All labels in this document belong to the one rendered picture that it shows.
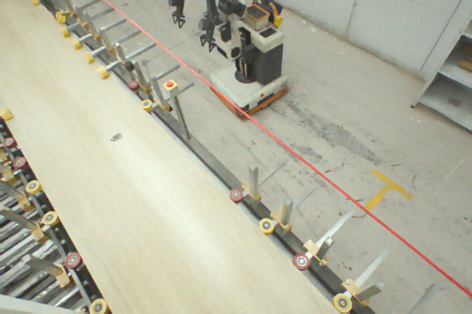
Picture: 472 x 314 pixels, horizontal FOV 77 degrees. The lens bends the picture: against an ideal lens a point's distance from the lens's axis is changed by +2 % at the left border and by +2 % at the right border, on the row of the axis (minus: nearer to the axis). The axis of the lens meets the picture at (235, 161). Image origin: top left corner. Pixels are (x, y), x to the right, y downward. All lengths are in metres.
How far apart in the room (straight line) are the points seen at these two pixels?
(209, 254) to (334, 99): 2.43
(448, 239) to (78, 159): 2.83
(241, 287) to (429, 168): 2.25
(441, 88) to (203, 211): 2.90
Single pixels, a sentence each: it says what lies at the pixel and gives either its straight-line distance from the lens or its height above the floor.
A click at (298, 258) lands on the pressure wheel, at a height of 0.90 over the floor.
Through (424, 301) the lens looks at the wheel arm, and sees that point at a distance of 1.78.
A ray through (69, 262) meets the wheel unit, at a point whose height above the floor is 0.90.
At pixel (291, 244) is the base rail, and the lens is 1.82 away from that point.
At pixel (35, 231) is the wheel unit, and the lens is 2.10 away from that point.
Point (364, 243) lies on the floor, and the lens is 2.69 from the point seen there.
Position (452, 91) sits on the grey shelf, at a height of 0.14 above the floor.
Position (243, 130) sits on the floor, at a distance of 3.11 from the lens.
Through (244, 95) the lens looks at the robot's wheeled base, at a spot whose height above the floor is 0.28.
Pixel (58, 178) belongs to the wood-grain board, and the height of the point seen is 0.90.
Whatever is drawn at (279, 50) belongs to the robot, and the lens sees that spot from 2.99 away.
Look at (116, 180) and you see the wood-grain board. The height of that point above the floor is 0.90.
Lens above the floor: 2.43
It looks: 57 degrees down
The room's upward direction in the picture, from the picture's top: 7 degrees counter-clockwise
